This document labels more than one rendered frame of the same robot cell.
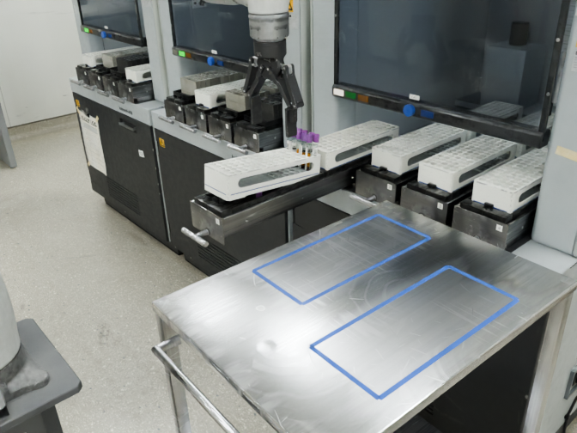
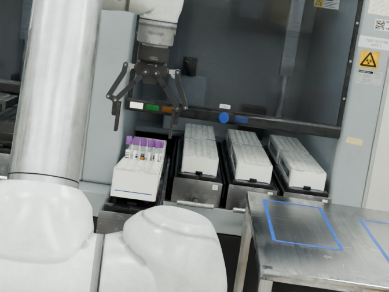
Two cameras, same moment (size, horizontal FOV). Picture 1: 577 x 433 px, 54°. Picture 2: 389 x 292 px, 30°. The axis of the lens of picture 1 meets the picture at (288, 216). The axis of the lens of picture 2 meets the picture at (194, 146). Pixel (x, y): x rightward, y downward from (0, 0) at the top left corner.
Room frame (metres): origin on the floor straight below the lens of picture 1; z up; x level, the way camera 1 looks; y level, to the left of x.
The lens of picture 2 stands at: (0.13, 1.30, 1.24)
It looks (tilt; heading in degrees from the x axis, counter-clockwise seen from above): 10 degrees down; 309
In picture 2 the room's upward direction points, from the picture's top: 8 degrees clockwise
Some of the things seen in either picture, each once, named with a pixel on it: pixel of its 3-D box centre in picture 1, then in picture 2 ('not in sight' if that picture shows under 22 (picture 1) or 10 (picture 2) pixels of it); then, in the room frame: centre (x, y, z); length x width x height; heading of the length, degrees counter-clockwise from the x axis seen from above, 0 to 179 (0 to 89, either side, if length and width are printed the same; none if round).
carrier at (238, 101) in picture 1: (237, 101); not in sight; (1.93, 0.16, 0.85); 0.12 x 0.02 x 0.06; 41
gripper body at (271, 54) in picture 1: (270, 58); (152, 64); (1.32, 0.03, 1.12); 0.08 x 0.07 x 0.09; 40
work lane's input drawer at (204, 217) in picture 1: (306, 180); (139, 190); (1.38, -0.05, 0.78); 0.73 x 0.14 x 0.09; 130
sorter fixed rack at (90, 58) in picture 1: (115, 57); not in sight; (2.88, 0.84, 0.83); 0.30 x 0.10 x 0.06; 130
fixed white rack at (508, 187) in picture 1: (525, 179); (300, 171); (1.22, -0.57, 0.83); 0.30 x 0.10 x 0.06; 130
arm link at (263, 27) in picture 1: (269, 26); (156, 33); (1.32, 0.03, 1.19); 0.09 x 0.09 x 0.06
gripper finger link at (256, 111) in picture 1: (256, 110); (117, 116); (1.37, 0.07, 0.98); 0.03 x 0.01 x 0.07; 130
